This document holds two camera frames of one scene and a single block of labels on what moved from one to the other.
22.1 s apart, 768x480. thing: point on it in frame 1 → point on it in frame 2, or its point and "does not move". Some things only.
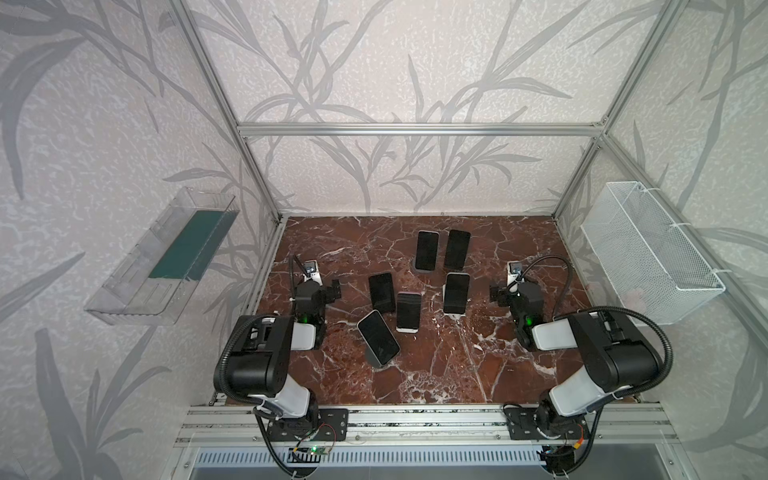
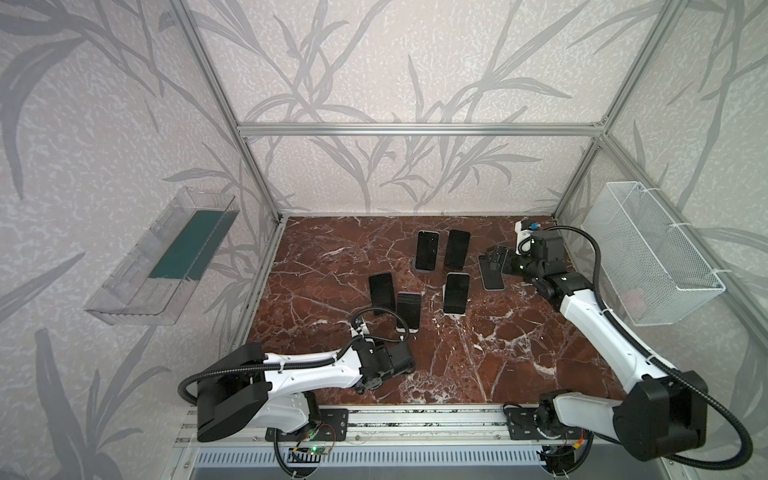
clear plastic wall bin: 151,281 does not move
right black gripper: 498,294 → 507,259
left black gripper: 332,288 → 397,358
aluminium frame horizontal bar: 425,130 does not move
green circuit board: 319,450 does not move
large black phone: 377,337 → 492,279
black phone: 427,251 does not move
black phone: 456,293 does not move
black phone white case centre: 408,312 does not move
